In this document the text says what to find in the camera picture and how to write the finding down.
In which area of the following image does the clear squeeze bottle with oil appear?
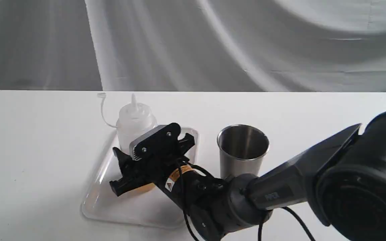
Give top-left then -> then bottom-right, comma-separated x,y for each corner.
98,92 -> 158,156

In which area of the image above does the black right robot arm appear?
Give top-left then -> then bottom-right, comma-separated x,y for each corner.
109,111 -> 386,241

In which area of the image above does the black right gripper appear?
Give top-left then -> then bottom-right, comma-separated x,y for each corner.
109,123 -> 195,197

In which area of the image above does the white plastic tray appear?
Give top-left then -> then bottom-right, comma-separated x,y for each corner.
81,136 -> 184,229

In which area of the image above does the stainless steel cup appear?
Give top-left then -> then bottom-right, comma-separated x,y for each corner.
216,125 -> 270,179

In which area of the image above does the grey fabric backdrop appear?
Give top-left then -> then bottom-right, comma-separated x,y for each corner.
0,0 -> 386,92

